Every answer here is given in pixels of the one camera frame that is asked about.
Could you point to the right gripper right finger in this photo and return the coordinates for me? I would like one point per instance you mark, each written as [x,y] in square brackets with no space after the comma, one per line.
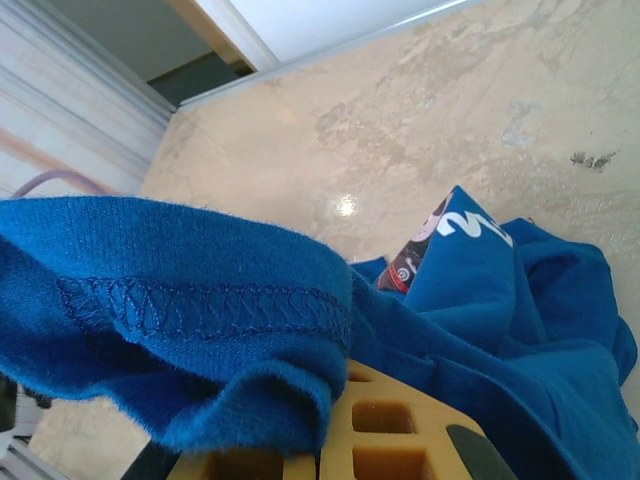
[430,440]

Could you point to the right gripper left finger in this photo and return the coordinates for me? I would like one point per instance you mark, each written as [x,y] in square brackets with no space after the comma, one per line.
[195,470]

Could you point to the blue t-shirt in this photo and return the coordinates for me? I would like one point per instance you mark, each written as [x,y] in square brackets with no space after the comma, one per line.
[200,300]

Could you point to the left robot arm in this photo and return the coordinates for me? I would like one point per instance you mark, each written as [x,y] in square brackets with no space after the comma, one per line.
[7,400]

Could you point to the aluminium table edge frame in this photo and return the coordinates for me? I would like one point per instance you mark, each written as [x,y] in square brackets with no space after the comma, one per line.
[350,44]

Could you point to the white door frame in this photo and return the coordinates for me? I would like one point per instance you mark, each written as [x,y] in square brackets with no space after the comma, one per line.
[235,30]

